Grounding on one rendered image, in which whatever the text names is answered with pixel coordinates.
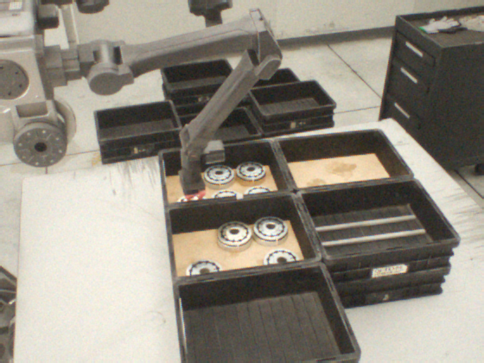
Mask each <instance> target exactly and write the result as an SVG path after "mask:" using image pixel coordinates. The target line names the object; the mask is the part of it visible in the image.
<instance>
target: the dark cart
mask: <svg viewBox="0 0 484 363"><path fill-rule="evenodd" d="M471 15H477V16H484V6H476V7H462V8H454V9H447V10H433V11H426V12H418V13H412V14H404V15H396V21H395V26H394V30H393V36H392V44H391V50H390V54H389V59H388V64H387V69H386V74H385V83H384V88H383V93H382V97H381V107H380V112H379V120H381V119H388V118H394V119H395V120H396V121H397V122H398V123H399V125H400V127H401V128H402V129H403V130H404V131H406V132H407V133H408V134H409V135H410V136H411V137H412V138H413V139H414V140H415V141H416V142H417V143H418V145H419V146H420V147H421V148H422V149H423V150H425V151H426V152H427V153H428V154H429V155H430V156H431V157H432V158H433V159H434V160H435V161H436V163H437V164H438V165H439V166H440V167H441V168H443V169H444V170H447V169H455V168H464V167H469V166H473V165H475V167H474V172H476V173H477V174H478V175H484V32H480V31H476V30H472V29H467V30H466V29H457V30H456V32H454V33H449V32H435V33H431V34H426V33H424V32H423V31H422V30H421V29H420V28H419V27H423V26H426V25H429V23H430V21H431V20H432V19H437V22H439V21H441V20H442V19H443V16H446V17H447V20H446V21H445V22H447V21H448V20H450V19H451V18H453V20H454V21H453V22H457V21H459V19H460V18H463V17H466V16H471Z"/></svg>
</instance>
